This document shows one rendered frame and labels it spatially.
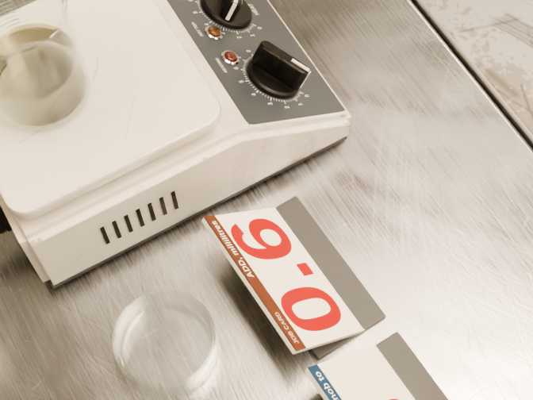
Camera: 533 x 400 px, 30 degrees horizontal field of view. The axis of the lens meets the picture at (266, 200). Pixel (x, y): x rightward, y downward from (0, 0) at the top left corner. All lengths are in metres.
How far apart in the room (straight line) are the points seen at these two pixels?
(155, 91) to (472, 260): 0.20
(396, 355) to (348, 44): 0.21
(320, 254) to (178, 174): 0.10
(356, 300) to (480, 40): 0.20
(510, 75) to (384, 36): 0.08
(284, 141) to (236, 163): 0.03
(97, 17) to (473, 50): 0.24
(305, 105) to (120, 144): 0.12
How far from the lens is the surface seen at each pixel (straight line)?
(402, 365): 0.54
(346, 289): 0.55
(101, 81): 0.53
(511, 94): 0.63
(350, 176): 0.59
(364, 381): 0.52
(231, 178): 0.55
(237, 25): 0.58
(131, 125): 0.51
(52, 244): 0.52
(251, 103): 0.54
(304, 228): 0.57
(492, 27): 0.66
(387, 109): 0.61
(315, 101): 0.57
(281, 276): 0.53
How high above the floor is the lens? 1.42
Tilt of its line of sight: 63 degrees down
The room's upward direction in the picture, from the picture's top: 4 degrees counter-clockwise
